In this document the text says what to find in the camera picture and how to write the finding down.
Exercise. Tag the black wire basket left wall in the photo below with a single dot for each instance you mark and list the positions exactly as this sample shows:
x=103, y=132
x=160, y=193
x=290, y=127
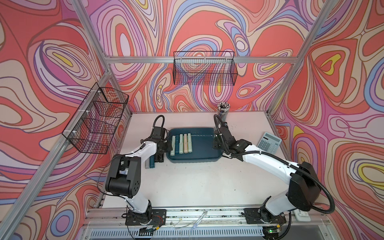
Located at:
x=100, y=115

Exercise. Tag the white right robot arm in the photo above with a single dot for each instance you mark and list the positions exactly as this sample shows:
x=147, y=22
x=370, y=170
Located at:
x=305, y=191

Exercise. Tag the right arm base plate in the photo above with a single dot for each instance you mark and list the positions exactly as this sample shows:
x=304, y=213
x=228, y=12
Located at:
x=257, y=216

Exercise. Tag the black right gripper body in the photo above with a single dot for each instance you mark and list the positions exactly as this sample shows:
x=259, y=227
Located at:
x=216, y=145

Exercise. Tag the beige pliers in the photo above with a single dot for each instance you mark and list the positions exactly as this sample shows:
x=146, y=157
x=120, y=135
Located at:
x=186, y=149

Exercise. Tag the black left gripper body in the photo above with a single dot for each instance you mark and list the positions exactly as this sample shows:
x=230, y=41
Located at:
x=166, y=146

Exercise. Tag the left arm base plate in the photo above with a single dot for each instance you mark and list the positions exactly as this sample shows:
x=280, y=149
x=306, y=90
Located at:
x=156, y=217

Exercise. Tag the light blue calculator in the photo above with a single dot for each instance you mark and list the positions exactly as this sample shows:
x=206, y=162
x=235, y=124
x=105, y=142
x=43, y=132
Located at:
x=269, y=143

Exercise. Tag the black wire basket wall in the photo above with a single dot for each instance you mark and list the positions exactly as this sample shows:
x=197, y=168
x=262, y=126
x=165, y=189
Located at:
x=204, y=68
x=100, y=115

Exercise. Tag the black wire basket back wall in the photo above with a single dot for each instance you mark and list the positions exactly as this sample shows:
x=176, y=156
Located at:
x=204, y=68

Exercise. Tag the mint green pliers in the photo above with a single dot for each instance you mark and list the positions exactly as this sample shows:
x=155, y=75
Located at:
x=189, y=139

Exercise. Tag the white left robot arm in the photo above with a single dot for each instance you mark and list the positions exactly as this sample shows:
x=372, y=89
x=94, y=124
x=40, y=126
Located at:
x=124, y=175

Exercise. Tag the mesh pen holder cup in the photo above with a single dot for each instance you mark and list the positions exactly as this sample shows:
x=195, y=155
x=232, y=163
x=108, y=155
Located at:
x=223, y=110

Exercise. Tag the light green pliers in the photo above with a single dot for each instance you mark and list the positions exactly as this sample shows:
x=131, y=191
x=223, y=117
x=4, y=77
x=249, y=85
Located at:
x=173, y=151

